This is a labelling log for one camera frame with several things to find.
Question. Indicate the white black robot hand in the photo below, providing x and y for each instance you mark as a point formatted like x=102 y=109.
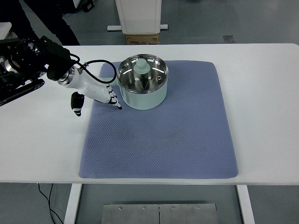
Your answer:
x=98 y=89

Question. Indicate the green pot with handle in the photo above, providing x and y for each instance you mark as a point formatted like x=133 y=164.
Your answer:
x=142 y=80

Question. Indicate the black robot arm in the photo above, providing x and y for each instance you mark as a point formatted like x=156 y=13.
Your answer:
x=24 y=62

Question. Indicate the cardboard box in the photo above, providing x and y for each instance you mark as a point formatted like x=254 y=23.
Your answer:
x=142 y=39

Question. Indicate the blue quilted mat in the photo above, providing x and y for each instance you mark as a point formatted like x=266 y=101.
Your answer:
x=187 y=136

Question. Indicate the person in dark trousers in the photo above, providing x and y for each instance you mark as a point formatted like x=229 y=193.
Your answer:
x=46 y=10

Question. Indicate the white left table leg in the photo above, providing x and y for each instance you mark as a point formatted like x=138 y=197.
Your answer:
x=73 y=203

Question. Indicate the white table leg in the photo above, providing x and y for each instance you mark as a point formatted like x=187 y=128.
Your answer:
x=73 y=203
x=245 y=204

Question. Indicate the white furniture at left edge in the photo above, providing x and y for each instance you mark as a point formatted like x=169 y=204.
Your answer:
x=5 y=31

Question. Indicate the grey floor outlet plate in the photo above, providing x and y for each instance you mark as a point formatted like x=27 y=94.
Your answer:
x=229 y=39

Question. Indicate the white right table leg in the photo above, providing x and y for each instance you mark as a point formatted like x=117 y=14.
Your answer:
x=245 y=204

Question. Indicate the white pedestal cabinet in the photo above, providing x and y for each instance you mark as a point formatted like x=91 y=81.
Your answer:
x=139 y=17

